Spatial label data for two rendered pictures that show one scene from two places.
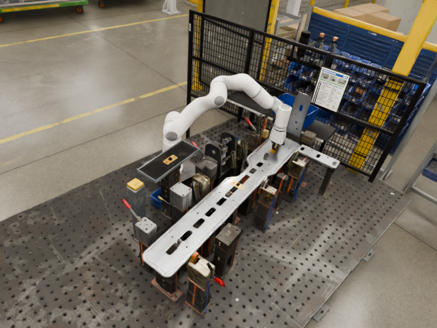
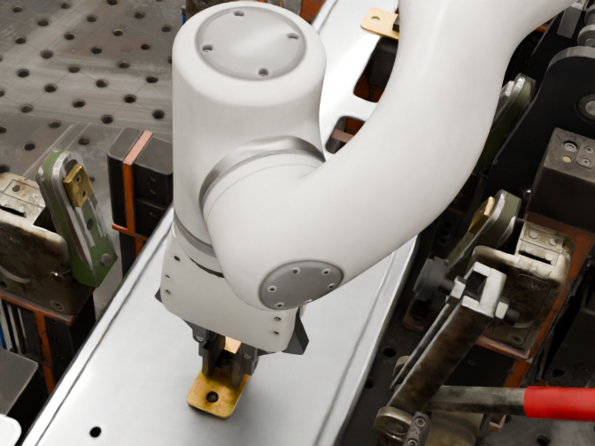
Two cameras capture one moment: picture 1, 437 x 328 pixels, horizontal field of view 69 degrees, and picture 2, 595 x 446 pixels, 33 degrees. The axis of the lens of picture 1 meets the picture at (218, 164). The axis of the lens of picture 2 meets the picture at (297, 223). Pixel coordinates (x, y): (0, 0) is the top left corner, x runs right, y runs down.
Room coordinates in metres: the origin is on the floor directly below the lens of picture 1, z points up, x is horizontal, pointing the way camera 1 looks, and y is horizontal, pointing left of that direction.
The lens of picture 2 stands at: (2.19, -0.46, 1.71)
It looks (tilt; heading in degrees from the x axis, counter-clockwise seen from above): 51 degrees down; 163
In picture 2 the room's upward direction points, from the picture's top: 8 degrees clockwise
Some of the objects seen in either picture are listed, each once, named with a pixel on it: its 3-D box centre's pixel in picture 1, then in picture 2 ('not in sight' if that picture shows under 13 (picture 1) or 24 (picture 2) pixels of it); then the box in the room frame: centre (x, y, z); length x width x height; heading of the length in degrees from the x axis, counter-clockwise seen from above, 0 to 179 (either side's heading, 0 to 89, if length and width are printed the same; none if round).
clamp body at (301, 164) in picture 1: (292, 181); (51, 315); (1.63, -0.52, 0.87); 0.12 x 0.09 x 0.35; 58
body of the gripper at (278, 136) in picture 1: (278, 133); (234, 271); (1.79, -0.38, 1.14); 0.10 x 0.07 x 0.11; 58
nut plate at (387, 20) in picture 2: (237, 184); (401, 25); (1.39, -0.13, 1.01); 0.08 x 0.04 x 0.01; 58
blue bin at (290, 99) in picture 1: (294, 110); not in sight; (2.20, -0.54, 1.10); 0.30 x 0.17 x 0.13; 50
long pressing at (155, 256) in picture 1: (237, 188); (398, 19); (1.37, -0.13, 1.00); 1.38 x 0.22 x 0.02; 148
